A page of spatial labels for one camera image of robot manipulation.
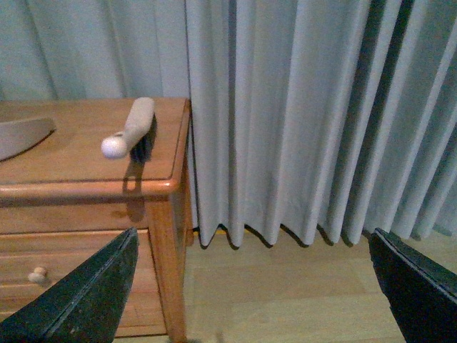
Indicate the wooden drawer knob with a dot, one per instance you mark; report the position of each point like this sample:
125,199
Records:
38,276

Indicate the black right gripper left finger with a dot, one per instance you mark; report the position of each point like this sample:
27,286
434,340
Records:
86,305

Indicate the wooden nightstand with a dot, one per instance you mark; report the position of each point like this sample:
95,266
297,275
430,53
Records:
63,200

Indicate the pale grey curtain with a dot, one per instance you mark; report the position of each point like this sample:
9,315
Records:
306,114

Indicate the beige hand brush black bristles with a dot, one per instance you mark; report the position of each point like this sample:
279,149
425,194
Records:
137,137

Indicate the beige plastic dustpan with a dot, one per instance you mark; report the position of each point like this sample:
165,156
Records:
20,135

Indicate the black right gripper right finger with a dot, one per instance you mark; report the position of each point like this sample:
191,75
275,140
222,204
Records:
421,292

